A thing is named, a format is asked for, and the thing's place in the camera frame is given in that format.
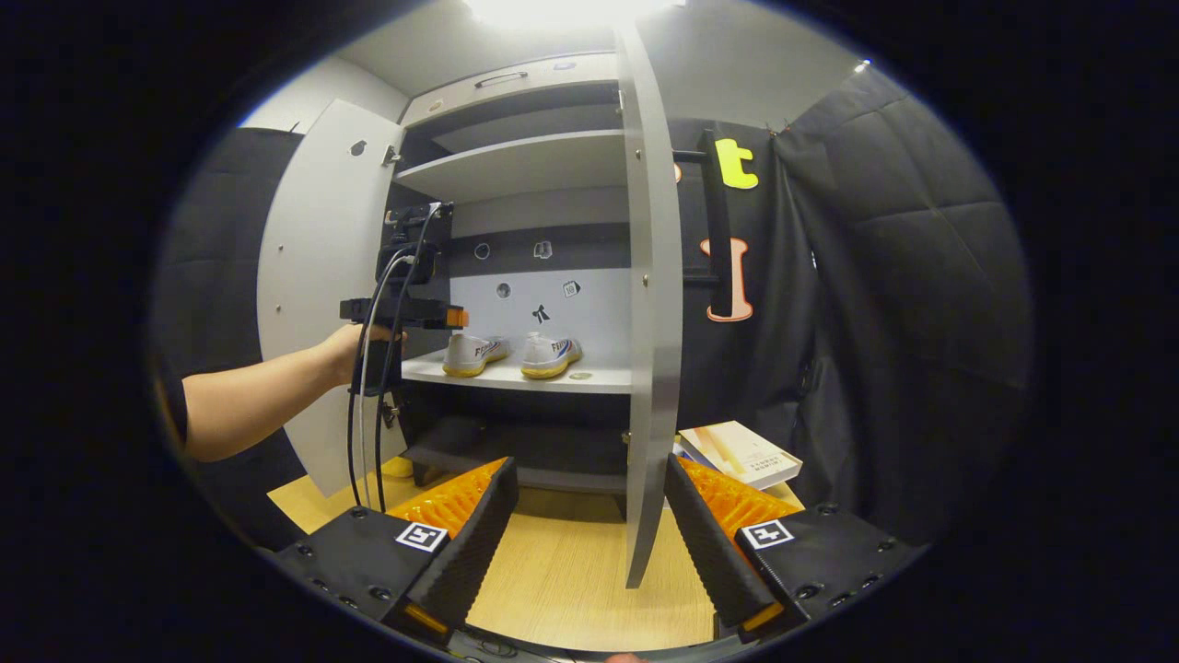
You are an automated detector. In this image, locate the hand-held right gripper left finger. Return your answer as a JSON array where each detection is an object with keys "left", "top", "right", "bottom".
[{"left": 276, "top": 458, "right": 519, "bottom": 646}]

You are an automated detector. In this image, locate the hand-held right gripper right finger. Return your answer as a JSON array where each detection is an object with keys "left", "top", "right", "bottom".
[{"left": 663, "top": 454, "right": 922, "bottom": 646}]

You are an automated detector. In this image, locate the white shoe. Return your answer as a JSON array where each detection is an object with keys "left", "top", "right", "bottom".
[
  {"left": 520, "top": 332, "right": 583, "bottom": 380},
  {"left": 442, "top": 333, "right": 510, "bottom": 378}
]

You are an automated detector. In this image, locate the white shoe cabinet door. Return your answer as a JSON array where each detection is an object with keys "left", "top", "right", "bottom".
[
  {"left": 614, "top": 23, "right": 684, "bottom": 590},
  {"left": 256, "top": 99, "right": 411, "bottom": 498}
]

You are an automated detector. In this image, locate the white shoe cabinet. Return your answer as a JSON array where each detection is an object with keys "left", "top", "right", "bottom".
[{"left": 382, "top": 52, "right": 636, "bottom": 517}]

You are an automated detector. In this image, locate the beige cover book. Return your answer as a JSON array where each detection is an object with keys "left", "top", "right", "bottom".
[{"left": 679, "top": 421, "right": 804, "bottom": 491}]

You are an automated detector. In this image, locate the large ceiling light panel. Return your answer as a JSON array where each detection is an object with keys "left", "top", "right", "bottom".
[{"left": 461, "top": 0, "right": 687, "bottom": 33}]

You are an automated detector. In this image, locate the white cable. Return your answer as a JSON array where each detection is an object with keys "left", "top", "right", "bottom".
[{"left": 356, "top": 253, "right": 415, "bottom": 509}]

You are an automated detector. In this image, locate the black cable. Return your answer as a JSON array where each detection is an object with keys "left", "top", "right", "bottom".
[{"left": 346, "top": 203, "right": 445, "bottom": 513}]

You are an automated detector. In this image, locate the black door handle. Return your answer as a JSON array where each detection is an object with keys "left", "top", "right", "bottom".
[{"left": 672, "top": 129, "right": 735, "bottom": 319}]

